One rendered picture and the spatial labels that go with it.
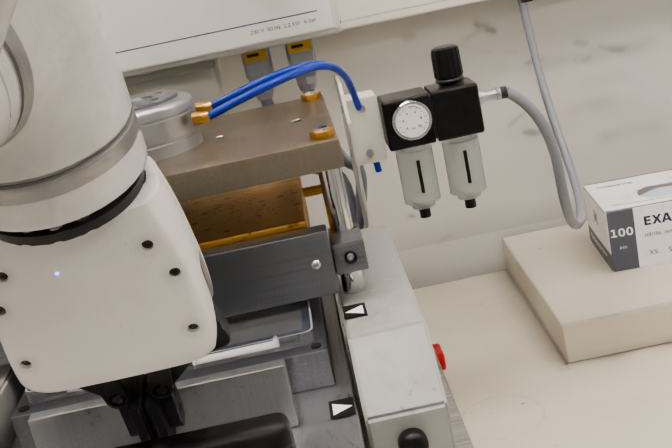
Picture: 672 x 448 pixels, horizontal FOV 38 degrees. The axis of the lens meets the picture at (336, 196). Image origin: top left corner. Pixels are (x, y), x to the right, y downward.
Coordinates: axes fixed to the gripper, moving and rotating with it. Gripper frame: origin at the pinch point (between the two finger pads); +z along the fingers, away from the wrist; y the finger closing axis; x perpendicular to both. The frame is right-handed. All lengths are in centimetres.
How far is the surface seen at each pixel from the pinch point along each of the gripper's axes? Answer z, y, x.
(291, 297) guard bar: 3.4, 8.2, 10.7
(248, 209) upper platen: 1.8, 6.2, 19.3
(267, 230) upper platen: 0.0, 7.6, 13.9
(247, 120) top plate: -0.6, 7.2, 27.6
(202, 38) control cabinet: -3.4, 4.6, 37.7
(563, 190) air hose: 16.8, 33.6, 32.7
